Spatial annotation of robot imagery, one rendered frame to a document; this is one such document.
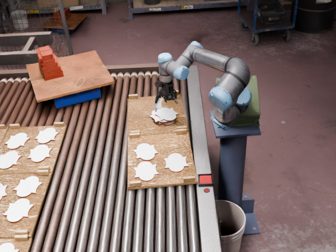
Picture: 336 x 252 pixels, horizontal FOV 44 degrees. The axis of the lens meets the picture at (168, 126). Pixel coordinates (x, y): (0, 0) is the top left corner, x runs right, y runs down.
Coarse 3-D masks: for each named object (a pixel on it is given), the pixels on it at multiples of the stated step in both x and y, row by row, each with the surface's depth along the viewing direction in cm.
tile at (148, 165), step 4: (140, 164) 220; (144, 164) 220; (148, 164) 220; (156, 164) 220; (136, 168) 218; (140, 168) 218; (144, 168) 217; (148, 168) 217; (152, 168) 217; (136, 172) 215; (140, 172) 215; (144, 172) 215; (148, 172) 215; (152, 172) 215; (156, 172) 215; (136, 176) 213; (140, 176) 213; (144, 176) 213; (148, 176) 212; (152, 176) 212; (144, 180) 211; (148, 180) 211
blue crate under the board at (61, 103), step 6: (90, 90) 273; (96, 90) 274; (66, 96) 268; (72, 96) 270; (78, 96) 271; (84, 96) 273; (90, 96) 275; (96, 96) 277; (54, 102) 272; (60, 102) 269; (66, 102) 270; (72, 102) 272; (78, 102) 274
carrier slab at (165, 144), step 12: (132, 144) 235; (156, 144) 234; (168, 144) 233; (180, 144) 233; (132, 156) 227; (156, 156) 226; (192, 156) 224; (132, 168) 219; (156, 168) 218; (168, 168) 218; (192, 168) 217; (132, 180) 212; (156, 180) 211; (168, 180) 211; (180, 180) 210
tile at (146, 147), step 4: (140, 144) 233; (144, 144) 233; (148, 144) 233; (140, 148) 231; (144, 148) 230; (148, 148) 230; (152, 148) 230; (136, 152) 228; (140, 152) 228; (144, 152) 228; (148, 152) 228; (152, 152) 227; (156, 152) 227; (140, 156) 225; (144, 156) 225; (148, 156) 225; (152, 156) 225; (144, 160) 224; (148, 160) 223
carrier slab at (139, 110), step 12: (144, 96) 274; (180, 96) 272; (132, 108) 264; (144, 108) 263; (180, 108) 261; (132, 120) 253; (144, 120) 253; (180, 120) 251; (144, 132) 243; (156, 132) 243; (168, 132) 242
